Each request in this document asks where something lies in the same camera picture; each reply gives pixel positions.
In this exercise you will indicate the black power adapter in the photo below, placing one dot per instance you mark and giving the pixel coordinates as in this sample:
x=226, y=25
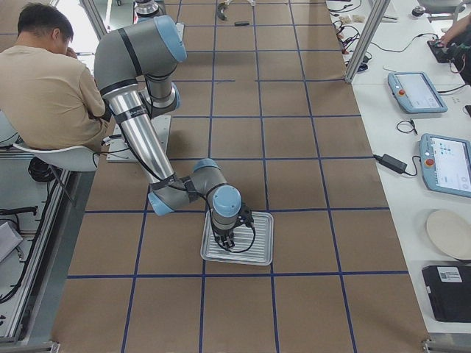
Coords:
x=391, y=163

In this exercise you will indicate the white plastic chair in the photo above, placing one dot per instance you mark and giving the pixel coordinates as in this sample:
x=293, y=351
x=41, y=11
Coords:
x=75, y=158

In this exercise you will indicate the blue teach pendant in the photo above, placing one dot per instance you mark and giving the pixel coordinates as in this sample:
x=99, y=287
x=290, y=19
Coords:
x=445, y=164
x=415, y=93

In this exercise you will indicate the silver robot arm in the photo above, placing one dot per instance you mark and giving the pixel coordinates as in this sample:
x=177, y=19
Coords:
x=132, y=69
x=145, y=9

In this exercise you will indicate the aluminium frame post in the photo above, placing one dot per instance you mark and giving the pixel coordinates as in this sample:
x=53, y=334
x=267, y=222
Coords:
x=370, y=27

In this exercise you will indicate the ribbed silver metal tray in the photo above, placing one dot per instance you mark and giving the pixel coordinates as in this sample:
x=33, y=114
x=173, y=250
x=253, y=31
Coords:
x=252, y=247

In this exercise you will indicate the near blue teach pendant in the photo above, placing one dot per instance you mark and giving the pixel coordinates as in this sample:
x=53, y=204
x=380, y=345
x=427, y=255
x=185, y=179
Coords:
x=445, y=164

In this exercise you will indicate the seated man in beige shirt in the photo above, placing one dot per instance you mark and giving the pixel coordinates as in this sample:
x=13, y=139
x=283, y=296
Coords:
x=49, y=97

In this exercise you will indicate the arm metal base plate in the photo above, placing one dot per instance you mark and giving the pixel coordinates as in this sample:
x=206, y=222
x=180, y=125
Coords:
x=117, y=149
x=180, y=30

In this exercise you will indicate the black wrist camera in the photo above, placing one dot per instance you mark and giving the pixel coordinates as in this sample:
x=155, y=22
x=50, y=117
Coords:
x=245, y=216

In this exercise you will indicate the black flat box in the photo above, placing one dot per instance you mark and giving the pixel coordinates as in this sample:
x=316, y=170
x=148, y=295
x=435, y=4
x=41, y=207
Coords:
x=448, y=288

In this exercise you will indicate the olive brake shoe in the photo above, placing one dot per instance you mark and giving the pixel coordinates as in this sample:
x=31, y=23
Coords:
x=220, y=11

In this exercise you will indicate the far blue teach pendant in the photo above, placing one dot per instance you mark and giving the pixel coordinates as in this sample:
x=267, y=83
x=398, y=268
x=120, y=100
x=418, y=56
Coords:
x=415, y=93

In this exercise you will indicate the beige round plate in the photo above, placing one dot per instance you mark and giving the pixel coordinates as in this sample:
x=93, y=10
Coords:
x=450, y=234

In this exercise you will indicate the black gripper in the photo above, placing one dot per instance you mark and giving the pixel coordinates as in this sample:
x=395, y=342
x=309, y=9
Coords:
x=223, y=235

